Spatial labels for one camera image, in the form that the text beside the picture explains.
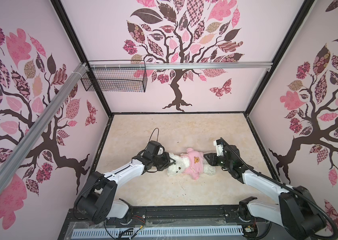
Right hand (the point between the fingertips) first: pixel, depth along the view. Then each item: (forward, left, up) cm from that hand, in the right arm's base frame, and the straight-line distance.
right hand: (205, 153), depth 86 cm
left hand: (-6, +18, -1) cm, 19 cm away
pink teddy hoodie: (-7, +6, -3) cm, 10 cm away
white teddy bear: (-7, +14, +1) cm, 16 cm away
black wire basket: (+66, +66, +8) cm, 93 cm away
